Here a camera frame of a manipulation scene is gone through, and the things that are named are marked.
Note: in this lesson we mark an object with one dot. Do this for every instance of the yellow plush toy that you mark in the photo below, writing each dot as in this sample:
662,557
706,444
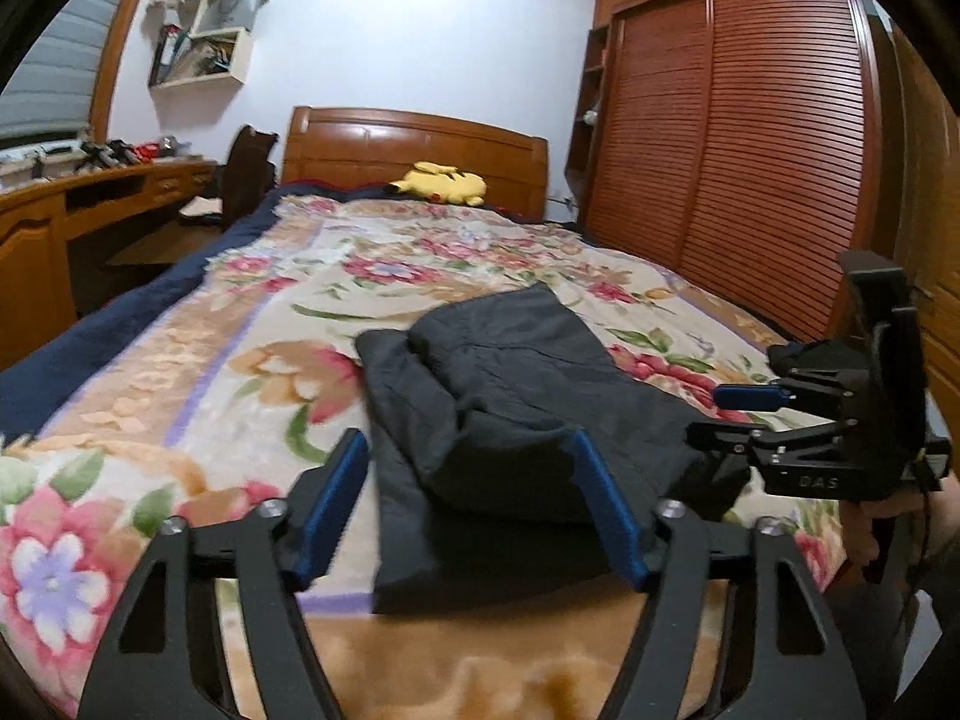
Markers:
442,181

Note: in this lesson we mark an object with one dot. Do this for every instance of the navy blue bed sheet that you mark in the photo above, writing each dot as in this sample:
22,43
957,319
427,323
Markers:
112,315

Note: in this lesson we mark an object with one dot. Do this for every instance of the black model figures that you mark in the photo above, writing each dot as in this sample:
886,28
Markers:
105,154

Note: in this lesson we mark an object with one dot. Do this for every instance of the wooden bed headboard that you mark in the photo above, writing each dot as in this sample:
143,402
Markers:
360,150

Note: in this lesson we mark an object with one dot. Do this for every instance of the red box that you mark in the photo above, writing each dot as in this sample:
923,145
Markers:
148,150

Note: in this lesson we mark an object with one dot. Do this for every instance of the wooden louvered wardrobe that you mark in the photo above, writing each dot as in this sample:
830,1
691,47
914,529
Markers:
750,127

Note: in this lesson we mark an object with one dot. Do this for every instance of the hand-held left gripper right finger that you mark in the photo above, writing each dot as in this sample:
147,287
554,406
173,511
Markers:
607,510

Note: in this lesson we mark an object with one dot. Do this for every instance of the dark chair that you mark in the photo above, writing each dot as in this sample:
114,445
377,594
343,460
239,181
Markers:
247,165

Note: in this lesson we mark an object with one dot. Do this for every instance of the grey window blind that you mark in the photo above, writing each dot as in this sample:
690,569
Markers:
60,67

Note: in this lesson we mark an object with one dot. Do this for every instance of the wooden desk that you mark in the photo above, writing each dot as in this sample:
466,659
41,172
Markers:
30,240

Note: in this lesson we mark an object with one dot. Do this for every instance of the person's right hand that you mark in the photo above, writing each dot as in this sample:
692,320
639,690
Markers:
862,532

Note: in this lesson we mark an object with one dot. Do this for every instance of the black jacket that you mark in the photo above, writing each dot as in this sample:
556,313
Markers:
510,390

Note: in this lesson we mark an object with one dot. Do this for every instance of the white wall shelf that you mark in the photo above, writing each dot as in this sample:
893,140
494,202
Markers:
240,60

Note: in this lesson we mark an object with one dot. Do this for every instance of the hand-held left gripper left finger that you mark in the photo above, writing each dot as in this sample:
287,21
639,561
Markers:
334,510

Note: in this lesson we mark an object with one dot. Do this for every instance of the floral blanket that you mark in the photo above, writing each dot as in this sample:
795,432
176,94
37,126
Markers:
225,405

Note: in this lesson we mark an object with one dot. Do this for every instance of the wooden window frame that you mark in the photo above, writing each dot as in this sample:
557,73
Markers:
120,37

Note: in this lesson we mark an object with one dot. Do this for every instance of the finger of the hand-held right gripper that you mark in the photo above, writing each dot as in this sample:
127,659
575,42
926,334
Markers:
720,436
746,396

